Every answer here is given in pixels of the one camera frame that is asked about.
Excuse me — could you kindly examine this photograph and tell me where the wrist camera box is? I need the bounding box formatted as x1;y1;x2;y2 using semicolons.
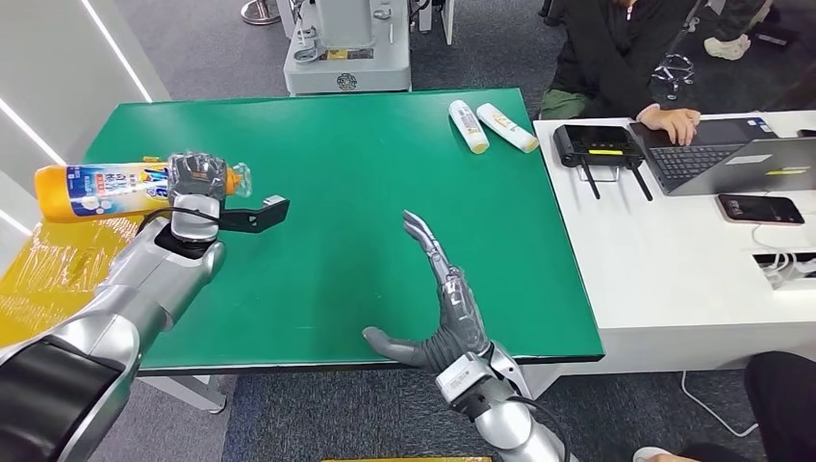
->
219;194;292;235
435;351;497;407

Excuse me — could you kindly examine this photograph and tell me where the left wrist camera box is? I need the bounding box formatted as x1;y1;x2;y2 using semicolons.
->
219;194;292;235

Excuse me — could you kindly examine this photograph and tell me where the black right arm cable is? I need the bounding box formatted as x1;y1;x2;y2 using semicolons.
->
506;395;574;462

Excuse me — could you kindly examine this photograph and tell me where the chrome chair base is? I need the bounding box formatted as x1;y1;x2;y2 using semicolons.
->
650;52;697;102

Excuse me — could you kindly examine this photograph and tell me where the small white bottle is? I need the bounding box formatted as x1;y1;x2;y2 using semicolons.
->
447;99;491;156
475;103;541;155

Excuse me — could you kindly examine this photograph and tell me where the black controller with antennas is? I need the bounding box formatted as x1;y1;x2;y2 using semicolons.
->
551;124;654;203

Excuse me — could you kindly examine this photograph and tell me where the person in black trousers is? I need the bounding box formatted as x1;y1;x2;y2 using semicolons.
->
632;350;816;462

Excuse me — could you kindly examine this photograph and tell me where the black smartphone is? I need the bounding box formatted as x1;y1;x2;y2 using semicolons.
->
715;193;806;227

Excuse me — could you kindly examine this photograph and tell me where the white cable on floor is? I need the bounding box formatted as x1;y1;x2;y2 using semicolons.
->
680;372;760;440

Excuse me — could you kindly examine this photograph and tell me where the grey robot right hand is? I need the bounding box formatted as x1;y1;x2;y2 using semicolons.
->
362;210;492;375

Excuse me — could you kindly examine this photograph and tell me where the person's hand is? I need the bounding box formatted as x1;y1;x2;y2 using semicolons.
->
636;106;701;146

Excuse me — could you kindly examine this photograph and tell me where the white cable on desk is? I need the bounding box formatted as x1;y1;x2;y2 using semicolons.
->
751;224;816;283

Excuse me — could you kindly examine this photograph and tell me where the grey laptop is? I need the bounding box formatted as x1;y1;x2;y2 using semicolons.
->
629;116;816;197

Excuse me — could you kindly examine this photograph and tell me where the seated person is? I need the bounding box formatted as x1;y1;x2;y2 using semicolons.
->
538;0;722;146

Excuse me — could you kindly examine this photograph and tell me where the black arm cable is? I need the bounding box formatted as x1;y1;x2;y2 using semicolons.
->
137;206;222;235
506;395;574;462

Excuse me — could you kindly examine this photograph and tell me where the chrome stand base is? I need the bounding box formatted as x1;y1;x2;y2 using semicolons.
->
239;0;282;26

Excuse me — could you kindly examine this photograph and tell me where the large orange bottle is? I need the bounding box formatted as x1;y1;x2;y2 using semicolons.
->
33;158;253;225

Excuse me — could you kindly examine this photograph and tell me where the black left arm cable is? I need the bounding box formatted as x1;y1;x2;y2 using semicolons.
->
137;206;222;235

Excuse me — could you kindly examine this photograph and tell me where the white shoe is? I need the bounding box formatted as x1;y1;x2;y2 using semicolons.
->
703;33;752;63

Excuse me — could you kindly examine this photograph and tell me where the white machine base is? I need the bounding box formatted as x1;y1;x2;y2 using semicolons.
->
277;0;456;97

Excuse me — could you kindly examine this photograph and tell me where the white table leg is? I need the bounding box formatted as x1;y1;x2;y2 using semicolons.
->
137;374;228;416

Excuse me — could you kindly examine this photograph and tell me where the yellow taped cardboard box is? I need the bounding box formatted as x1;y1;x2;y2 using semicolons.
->
0;156;173;350

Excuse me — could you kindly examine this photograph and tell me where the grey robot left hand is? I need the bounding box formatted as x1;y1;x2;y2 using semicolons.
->
166;150;231;204

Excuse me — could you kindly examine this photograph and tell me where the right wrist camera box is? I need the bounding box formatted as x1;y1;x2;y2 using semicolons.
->
435;351;497;407

